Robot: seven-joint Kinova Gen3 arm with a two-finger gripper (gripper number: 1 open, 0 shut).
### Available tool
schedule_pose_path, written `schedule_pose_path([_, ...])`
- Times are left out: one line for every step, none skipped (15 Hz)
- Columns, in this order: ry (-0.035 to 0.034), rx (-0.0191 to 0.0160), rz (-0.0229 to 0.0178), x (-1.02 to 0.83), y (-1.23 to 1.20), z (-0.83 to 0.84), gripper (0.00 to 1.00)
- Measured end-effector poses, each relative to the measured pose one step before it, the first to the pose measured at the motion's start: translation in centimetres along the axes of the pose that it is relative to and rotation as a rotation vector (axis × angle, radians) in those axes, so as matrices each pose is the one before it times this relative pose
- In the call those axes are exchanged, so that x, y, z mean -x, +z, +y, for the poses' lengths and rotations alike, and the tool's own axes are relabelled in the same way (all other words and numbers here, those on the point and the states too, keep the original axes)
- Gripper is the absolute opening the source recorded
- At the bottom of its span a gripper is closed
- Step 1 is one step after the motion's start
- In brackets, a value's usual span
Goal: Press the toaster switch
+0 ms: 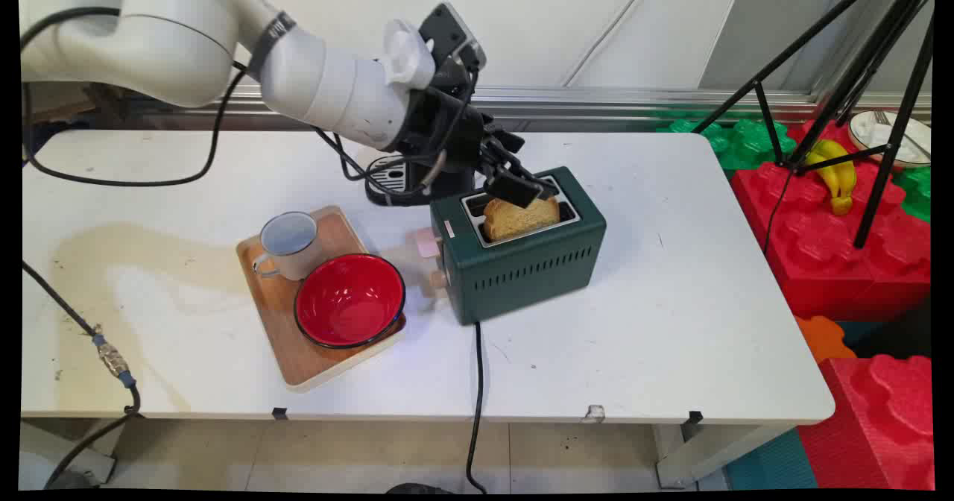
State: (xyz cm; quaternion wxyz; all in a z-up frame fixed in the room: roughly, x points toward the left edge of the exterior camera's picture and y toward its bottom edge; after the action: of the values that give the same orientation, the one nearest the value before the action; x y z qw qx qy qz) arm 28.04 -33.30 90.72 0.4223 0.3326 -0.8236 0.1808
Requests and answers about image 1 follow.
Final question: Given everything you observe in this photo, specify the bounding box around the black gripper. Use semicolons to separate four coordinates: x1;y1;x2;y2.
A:
399;83;560;210

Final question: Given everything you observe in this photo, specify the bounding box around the toasted bread slice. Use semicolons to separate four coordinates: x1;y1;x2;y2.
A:
483;195;561;242

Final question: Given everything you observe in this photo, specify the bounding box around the dark green two-slot toaster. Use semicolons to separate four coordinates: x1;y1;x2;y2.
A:
430;166;607;327

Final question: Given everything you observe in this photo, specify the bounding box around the black and silver coffee machine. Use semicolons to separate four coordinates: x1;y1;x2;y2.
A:
365;154;478;208

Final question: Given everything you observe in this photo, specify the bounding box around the red bowl with black rim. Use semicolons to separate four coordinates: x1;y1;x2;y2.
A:
294;253;407;350

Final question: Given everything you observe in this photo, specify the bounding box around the green foam block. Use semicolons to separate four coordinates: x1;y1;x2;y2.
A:
894;166;932;223
656;117;798;171

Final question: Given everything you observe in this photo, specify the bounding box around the white enamel mug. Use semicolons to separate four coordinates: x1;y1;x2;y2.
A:
251;211;320;282

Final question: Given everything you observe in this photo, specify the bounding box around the wooden serving tray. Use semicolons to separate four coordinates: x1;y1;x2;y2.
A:
236;204;408;394

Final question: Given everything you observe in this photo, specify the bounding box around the large red foam block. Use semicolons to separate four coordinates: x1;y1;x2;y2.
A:
797;356;936;491
730;121;932;323

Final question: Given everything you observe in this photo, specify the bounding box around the yellow toy banana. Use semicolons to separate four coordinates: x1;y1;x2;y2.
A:
805;139;858;216

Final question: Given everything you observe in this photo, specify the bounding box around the white table leg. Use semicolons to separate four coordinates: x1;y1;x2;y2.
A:
656;423;792;488

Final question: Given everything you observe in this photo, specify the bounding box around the orange foam block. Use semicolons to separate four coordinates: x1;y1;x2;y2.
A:
794;315;858;364

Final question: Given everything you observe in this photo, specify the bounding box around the white plate with cutlery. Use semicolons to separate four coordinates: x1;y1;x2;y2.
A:
848;110;932;168

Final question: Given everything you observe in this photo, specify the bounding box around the silver fork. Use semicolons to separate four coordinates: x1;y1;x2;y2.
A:
874;111;929;160

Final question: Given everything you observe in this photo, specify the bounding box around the teal foam block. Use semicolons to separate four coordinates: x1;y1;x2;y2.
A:
727;426;821;491

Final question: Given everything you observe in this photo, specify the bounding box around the aluminium wall rail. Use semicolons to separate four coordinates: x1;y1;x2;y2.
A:
127;83;932;125

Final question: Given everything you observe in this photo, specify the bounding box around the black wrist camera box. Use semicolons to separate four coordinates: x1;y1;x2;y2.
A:
417;3;487;69

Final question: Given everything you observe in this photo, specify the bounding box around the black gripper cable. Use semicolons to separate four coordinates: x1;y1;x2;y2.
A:
313;125;448;207

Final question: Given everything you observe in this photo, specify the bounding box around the black toaster power cord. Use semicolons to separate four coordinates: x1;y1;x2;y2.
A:
466;321;487;494

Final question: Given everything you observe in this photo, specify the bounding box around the black camera tripod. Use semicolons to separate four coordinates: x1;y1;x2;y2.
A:
693;0;936;250

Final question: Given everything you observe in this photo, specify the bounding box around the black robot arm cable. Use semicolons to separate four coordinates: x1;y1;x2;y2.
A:
21;7;248;189

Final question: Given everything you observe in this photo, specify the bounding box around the black cable with metal connector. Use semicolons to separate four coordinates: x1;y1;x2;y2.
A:
21;261;144;491

